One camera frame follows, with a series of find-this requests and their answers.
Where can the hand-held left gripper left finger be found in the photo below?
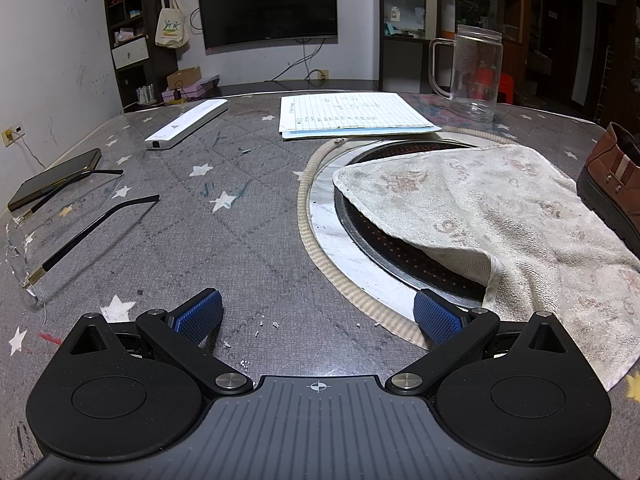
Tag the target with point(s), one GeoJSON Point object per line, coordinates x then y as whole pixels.
{"type": "Point", "coordinates": [197, 315]}

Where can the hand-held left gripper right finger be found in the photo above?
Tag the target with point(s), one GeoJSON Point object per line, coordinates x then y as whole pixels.
{"type": "Point", "coordinates": [437, 317]}

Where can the brown leather shoe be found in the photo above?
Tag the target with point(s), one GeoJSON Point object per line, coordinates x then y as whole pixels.
{"type": "Point", "coordinates": [607, 195]}

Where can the grey star-patterned tablecloth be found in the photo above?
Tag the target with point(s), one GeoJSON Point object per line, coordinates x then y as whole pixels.
{"type": "Point", "coordinates": [200, 240]}

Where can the round black built-in cooker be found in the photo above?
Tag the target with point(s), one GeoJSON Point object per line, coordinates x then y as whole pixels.
{"type": "Point", "coordinates": [380, 255]}

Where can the worn white towel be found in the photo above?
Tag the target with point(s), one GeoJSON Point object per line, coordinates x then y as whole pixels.
{"type": "Point", "coordinates": [500, 210]}

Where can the round built-in table burner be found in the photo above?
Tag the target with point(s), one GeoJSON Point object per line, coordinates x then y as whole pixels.
{"type": "Point", "coordinates": [312, 240]}

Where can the rimless eyeglasses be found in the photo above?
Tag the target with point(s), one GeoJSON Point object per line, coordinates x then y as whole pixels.
{"type": "Point", "coordinates": [85, 232]}

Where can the long white box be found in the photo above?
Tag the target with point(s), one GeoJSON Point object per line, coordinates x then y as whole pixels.
{"type": "Point", "coordinates": [187, 122]}

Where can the black smartphone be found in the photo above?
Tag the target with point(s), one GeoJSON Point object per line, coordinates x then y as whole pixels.
{"type": "Point", "coordinates": [52, 180]}

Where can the stack of lined paper sheets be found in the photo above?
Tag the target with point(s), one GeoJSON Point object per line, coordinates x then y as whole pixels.
{"type": "Point", "coordinates": [345, 112]}

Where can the small cardboard box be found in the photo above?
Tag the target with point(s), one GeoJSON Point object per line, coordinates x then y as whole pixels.
{"type": "Point", "coordinates": [182, 77]}

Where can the red plastic stool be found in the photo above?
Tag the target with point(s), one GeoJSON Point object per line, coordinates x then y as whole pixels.
{"type": "Point", "coordinates": [507, 87]}

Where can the clear glass mug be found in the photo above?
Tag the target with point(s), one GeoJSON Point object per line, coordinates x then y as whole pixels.
{"type": "Point", "coordinates": [472, 75]}

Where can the cream tote bag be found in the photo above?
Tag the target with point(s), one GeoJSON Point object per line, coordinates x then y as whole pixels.
{"type": "Point", "coordinates": [171, 27]}

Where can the dark cubby shelf unit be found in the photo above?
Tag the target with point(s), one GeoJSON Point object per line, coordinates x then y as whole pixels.
{"type": "Point", "coordinates": [132, 20]}

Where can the wooden glass display cabinet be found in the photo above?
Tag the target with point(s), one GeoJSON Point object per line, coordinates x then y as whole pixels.
{"type": "Point", "coordinates": [410, 15]}

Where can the black flat television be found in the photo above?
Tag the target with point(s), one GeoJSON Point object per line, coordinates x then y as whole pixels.
{"type": "Point", "coordinates": [265, 5]}

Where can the wall power outlet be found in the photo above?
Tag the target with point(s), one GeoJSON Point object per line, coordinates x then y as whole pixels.
{"type": "Point", "coordinates": [12, 136]}
{"type": "Point", "coordinates": [323, 74]}

